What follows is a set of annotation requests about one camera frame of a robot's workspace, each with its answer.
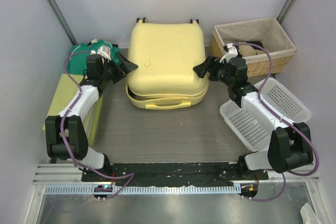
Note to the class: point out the white plastic mesh basket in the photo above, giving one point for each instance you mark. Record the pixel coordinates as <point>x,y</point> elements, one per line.
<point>251,133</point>

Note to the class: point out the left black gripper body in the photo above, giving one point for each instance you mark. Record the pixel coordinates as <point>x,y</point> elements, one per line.
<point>112,72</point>

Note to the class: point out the aluminium rail frame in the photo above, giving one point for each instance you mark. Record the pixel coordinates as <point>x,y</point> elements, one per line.
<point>276,200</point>

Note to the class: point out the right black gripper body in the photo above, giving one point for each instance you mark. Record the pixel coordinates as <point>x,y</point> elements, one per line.
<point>219,72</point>

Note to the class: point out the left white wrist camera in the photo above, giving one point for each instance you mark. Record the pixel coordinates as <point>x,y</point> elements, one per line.
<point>103,51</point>

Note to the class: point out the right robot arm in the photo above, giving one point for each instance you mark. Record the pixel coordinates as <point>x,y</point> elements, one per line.
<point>290,145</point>

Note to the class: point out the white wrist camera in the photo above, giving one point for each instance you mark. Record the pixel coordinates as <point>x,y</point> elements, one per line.
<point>103,51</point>
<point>230,51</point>

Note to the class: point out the yellow hard-shell suitcase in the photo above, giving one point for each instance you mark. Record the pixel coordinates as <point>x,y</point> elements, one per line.
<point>166,55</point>

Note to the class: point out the yellow-green drawer box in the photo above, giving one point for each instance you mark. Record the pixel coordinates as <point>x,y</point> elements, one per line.
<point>65,92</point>

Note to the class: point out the green jersey with G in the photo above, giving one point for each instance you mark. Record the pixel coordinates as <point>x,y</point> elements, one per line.
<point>77,64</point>

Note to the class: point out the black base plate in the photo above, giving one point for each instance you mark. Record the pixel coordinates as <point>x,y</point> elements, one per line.
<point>185,174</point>

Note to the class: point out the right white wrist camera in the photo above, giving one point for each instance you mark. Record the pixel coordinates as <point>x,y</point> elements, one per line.
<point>230,51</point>

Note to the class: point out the black cloth in basket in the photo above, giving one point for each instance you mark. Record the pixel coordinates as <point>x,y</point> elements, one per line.
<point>250,45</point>

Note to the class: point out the beige cloth in basket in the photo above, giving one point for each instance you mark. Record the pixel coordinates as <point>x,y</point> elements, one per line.
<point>250,53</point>

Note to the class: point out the wicker basket with liner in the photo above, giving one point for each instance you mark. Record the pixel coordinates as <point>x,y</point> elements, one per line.
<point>272,47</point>

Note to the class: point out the white crumpled plastic bag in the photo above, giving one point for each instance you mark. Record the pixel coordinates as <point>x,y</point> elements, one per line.
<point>308,215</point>

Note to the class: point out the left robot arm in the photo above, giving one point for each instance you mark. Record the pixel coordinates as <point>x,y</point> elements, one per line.
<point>65,134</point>

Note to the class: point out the white slotted cable duct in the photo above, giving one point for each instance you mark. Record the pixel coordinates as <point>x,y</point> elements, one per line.
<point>105,190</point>

